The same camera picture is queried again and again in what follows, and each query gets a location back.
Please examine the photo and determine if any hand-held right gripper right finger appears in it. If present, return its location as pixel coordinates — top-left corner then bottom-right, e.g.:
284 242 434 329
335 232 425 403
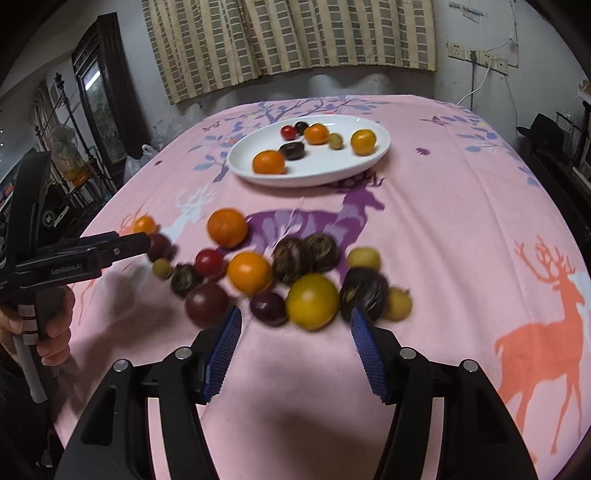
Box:
350 307 537 480

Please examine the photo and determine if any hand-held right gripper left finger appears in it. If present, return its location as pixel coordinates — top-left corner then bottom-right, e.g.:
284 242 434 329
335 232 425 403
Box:
54 305 243 480

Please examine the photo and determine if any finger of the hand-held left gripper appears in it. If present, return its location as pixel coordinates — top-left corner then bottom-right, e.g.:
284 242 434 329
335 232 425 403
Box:
78 232 122 250
99 233 152 268

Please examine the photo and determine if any large dark purple tomato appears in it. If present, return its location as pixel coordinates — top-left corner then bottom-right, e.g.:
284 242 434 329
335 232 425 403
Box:
185 282 230 326

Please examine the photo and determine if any large yellow tomato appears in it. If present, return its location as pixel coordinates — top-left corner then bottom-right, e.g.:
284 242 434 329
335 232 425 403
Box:
285 273 341 331

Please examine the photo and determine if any white oval plate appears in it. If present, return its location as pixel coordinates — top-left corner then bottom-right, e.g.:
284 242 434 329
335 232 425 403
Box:
226 115 391 188

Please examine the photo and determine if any orange-yellow tomato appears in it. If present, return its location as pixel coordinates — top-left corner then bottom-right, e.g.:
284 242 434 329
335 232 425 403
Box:
350 129 377 156

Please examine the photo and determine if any person's left hand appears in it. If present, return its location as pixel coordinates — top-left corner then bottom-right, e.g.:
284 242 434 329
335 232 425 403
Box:
0 285 77 366

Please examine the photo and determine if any white plastic bag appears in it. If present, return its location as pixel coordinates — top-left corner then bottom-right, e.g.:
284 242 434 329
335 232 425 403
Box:
122 144 163 183

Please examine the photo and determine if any dark wooden glass cabinet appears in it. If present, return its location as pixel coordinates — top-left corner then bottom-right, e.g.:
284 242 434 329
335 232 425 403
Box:
71 13 149 162

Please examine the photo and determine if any pink deer print cloth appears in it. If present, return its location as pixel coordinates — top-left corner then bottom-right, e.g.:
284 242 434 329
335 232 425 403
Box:
46 95 591 480

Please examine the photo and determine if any beige checked curtain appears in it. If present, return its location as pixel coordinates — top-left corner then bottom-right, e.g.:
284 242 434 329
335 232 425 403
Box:
142 0 437 105

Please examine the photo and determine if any black hat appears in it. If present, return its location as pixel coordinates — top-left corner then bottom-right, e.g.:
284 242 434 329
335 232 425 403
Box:
516 113 568 149

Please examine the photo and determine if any white power cable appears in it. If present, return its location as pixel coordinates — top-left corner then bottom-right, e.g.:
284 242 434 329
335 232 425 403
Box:
457 65 491 110

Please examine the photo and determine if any white wall socket panel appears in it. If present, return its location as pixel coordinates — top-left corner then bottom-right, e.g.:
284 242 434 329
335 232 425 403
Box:
446 40 509 77

